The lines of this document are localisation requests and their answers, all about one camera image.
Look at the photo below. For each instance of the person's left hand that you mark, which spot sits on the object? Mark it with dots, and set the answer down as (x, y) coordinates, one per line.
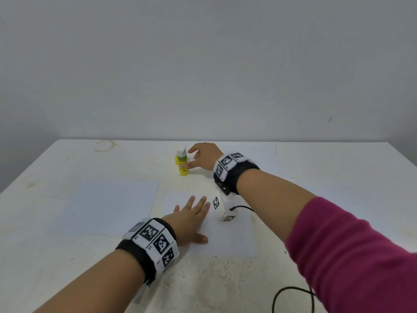
(186, 221)

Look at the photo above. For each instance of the black marker wristband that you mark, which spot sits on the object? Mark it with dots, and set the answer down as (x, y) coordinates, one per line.
(234, 172)
(148, 247)

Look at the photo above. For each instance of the yellow glue stick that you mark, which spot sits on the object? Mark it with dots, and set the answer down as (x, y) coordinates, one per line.
(183, 163)

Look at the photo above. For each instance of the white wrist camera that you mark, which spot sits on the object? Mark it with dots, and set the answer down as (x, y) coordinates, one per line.
(141, 295)
(223, 208)

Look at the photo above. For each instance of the glued white paper sheet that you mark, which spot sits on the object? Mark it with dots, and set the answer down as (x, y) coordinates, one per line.
(234, 241)
(264, 156)

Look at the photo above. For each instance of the pink sleeve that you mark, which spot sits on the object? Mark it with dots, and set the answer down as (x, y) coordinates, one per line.
(355, 260)

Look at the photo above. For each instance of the person's right hand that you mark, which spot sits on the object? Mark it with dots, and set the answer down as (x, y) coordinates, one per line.
(208, 156)

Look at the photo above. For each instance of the person's left forearm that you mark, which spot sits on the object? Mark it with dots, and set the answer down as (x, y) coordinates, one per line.
(91, 287)

